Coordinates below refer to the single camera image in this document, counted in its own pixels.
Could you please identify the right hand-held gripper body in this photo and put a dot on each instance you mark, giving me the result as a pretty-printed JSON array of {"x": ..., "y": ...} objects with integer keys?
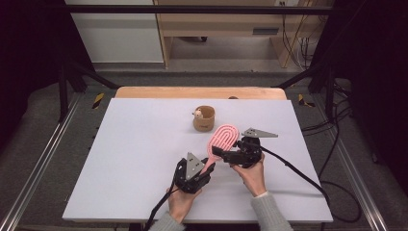
[{"x": 245, "y": 157}]

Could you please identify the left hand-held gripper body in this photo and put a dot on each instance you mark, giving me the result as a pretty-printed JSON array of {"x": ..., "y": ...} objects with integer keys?
[{"x": 189, "y": 179}]

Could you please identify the pink hairbrush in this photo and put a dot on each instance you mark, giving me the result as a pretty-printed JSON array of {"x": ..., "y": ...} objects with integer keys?
[{"x": 224, "y": 138}]

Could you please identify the person's right hand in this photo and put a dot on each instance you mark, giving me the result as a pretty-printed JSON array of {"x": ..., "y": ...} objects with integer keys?
[{"x": 253, "y": 179}]

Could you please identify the person's left hand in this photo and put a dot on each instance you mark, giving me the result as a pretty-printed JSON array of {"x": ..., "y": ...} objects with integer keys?
[{"x": 179, "y": 202}]

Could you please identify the brown cup with animal figure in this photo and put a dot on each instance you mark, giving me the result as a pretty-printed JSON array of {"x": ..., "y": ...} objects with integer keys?
[{"x": 203, "y": 123}]

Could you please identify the white table board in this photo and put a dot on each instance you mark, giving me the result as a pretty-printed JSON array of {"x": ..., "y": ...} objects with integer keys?
[{"x": 128, "y": 160}]

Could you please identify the wooden table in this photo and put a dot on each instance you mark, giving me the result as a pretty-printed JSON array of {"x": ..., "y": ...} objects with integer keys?
[{"x": 192, "y": 92}]

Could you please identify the yellow black striped tape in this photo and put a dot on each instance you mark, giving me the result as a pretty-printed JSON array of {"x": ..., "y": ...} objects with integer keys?
[
  {"x": 303, "y": 101},
  {"x": 98, "y": 100}
]

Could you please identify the light wooden desk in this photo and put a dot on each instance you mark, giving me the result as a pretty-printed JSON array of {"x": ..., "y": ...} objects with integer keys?
[{"x": 221, "y": 24}]

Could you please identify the white cabinet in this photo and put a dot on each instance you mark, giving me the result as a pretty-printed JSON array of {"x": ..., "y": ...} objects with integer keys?
[{"x": 118, "y": 38}]

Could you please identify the black curtain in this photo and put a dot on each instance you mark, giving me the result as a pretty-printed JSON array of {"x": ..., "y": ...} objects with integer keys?
[
  {"x": 375, "y": 80},
  {"x": 29, "y": 57}
]

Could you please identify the black frame leg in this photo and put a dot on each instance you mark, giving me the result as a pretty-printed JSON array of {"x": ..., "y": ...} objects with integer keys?
[
  {"x": 63, "y": 93},
  {"x": 328, "y": 93}
]

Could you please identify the aluminium rail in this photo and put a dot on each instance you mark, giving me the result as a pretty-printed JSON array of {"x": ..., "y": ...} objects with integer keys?
[
  {"x": 38, "y": 166},
  {"x": 356, "y": 179}
]

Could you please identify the black frame crossbar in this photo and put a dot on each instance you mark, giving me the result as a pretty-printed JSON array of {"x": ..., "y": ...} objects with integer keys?
[{"x": 192, "y": 9}]

